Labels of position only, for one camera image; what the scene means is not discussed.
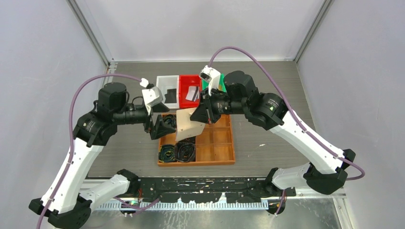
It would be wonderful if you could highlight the aluminium front rail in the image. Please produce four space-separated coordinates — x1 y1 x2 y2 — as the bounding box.
59 177 347 211

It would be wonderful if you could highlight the rolled black belt middle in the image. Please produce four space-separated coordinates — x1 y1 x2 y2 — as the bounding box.
181 136 196 144

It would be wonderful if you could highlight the white card in red bin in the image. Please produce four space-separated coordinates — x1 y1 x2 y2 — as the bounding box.
185 86 200 102

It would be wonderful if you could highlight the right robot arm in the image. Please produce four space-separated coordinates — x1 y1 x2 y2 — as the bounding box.
190 67 356 196

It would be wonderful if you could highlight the rolled belt bottom left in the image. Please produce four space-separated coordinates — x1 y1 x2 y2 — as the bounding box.
158 144 176 163

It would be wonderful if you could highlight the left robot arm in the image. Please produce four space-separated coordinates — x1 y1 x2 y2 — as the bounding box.
29 81 175 229

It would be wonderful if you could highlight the red plastic bin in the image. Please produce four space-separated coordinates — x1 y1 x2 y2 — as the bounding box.
179 74 202 109

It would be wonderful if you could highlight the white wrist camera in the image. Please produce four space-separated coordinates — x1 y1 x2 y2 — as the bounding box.
199 65 221 96
139 78 163 115

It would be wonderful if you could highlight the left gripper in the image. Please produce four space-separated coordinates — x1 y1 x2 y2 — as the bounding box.
113 102 176 138

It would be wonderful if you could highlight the rolled belt top left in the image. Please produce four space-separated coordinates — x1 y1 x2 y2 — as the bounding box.
162 114 177 128

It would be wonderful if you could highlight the black card in white bin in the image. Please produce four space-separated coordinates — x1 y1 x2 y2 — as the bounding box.
164 88 177 104

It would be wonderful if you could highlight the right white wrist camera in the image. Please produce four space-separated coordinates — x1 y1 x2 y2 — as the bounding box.
199 65 221 96

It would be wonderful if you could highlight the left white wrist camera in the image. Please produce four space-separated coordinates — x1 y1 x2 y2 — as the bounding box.
139 78 163 115

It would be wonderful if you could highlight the wooden compartment tray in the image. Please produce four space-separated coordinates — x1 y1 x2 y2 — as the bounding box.
157 115 235 167

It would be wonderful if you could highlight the large rolled black belt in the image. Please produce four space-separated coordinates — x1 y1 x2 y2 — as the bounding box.
174 142 196 163

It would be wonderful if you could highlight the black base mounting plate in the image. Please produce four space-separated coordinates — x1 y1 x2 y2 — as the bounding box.
108 177 297 205

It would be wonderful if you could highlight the white plastic bin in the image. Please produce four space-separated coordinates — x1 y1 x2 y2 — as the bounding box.
156 75 180 109

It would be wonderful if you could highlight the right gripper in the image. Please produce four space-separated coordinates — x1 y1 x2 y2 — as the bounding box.
191 85 247 125

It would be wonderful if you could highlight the green plastic bin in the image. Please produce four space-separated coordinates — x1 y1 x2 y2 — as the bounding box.
201 73 226 92

